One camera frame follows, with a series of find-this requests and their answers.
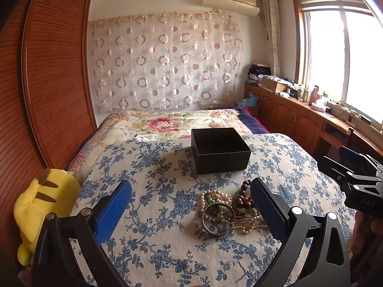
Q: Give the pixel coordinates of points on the white wall air conditioner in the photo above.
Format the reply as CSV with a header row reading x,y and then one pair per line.
x,y
244,7

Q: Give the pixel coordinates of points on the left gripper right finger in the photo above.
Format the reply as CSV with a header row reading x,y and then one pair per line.
x,y
318,241

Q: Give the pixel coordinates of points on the blue plastic bag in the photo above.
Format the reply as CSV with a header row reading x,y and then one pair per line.
x,y
251,101

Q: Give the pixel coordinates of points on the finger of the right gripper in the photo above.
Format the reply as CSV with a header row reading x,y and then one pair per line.
x,y
354,155
340,173

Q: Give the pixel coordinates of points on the pink figurine on sill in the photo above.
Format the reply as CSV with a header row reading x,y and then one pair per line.
x,y
314,95

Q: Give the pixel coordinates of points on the beige patterned window curtain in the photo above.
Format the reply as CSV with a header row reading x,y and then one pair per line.
x,y
272,20

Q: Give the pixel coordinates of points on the cardboard box on cabinet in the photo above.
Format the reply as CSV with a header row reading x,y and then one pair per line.
x,y
272,85

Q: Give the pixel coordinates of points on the pink floral quilt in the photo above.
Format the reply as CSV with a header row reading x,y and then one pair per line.
x,y
125,126

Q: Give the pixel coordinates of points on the pink circle sheer curtain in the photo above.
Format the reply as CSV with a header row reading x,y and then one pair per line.
x,y
165,61

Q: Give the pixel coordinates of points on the black square jewelry box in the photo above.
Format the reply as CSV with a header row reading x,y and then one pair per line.
x,y
219,150

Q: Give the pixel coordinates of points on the dark metal bangle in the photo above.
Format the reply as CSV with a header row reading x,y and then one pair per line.
x,y
218,219

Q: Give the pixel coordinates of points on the wooden side cabinet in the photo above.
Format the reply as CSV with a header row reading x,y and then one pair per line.
x,y
318,133

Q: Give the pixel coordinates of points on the navy blue bed sheet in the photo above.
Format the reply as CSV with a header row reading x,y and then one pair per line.
x,y
254,125

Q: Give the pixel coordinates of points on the blue floral white blanket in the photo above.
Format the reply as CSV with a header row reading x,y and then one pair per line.
x,y
180,227

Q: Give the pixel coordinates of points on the yellow plush toy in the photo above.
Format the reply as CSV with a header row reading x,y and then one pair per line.
x,y
52,191

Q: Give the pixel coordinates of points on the window with wooden frame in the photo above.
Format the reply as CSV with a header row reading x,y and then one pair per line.
x,y
339,46

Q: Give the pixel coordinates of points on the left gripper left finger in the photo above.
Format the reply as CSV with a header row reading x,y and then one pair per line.
x,y
55,263

